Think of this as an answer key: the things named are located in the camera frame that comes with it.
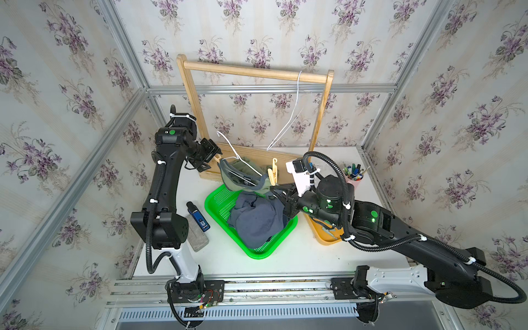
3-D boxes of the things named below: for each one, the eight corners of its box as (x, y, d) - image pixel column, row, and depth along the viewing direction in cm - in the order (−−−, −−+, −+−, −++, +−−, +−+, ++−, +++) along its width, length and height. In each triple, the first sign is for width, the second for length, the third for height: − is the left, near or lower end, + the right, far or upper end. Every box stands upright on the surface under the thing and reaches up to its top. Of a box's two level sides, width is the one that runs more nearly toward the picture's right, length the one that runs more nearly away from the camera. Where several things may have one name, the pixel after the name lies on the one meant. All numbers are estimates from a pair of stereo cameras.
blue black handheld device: (204, 233, 89) (202, 228, 85) (187, 209, 96) (184, 204, 92) (211, 228, 90) (209, 223, 86) (194, 205, 98) (191, 200, 94)
